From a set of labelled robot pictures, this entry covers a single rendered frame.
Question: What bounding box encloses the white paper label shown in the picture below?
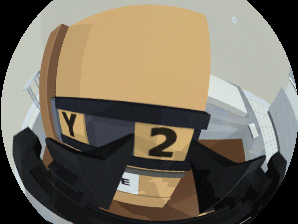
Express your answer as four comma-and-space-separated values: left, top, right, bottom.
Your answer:
117, 172, 140, 194

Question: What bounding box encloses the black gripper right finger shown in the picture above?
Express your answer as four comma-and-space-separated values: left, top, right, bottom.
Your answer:
189, 140, 266, 214

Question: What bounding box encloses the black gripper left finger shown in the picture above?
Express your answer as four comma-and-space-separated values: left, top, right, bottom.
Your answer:
45, 133, 134, 209

